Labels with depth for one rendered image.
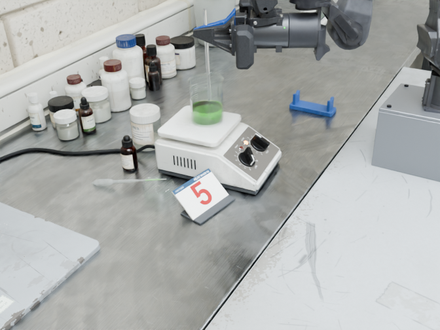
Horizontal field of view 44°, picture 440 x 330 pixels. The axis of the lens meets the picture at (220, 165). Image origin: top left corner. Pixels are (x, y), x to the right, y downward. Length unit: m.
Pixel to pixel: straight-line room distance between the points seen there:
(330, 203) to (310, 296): 0.22
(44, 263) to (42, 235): 0.07
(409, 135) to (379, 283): 0.31
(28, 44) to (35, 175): 0.34
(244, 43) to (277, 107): 0.43
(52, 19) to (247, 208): 0.67
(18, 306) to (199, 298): 0.24
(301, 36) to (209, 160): 0.26
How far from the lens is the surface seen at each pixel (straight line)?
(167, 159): 0.99
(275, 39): 0.91
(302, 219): 0.90
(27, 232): 0.92
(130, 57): 1.32
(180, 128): 0.99
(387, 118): 1.01
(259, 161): 0.98
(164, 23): 1.61
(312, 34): 0.91
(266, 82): 1.39
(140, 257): 0.84
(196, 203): 0.91
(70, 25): 1.39
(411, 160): 1.03
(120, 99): 1.26
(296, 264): 0.82
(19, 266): 0.86
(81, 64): 1.36
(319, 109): 1.23
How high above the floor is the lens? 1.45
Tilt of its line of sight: 32 degrees down
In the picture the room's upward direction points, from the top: 2 degrees counter-clockwise
